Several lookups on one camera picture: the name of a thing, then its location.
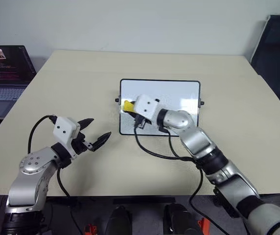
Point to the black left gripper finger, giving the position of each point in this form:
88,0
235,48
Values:
86,122
102,140

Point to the yellow whiteboard eraser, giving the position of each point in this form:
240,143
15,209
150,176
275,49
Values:
128,106

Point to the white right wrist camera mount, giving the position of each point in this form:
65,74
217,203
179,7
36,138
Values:
146,107

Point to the open laptop with dark screen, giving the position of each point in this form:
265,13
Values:
3,73

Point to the dark rounded shape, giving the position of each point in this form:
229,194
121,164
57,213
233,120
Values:
179,219
118,220

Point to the black-framed small whiteboard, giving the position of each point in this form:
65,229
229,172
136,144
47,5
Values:
179,93

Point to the black table frame bar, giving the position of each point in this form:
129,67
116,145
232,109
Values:
120,200

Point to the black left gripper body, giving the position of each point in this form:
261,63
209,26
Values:
79,145

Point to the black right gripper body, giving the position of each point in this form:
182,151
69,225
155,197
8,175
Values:
140,121

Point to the black office chair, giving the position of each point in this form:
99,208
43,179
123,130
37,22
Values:
274,54

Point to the orange and black part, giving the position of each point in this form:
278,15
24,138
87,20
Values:
91,229
204,224

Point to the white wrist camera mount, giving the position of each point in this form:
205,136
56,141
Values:
64,129
146,107

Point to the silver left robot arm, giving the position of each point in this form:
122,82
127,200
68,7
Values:
32,164

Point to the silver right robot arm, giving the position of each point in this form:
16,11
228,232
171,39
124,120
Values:
196,143

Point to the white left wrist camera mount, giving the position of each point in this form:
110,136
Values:
64,129

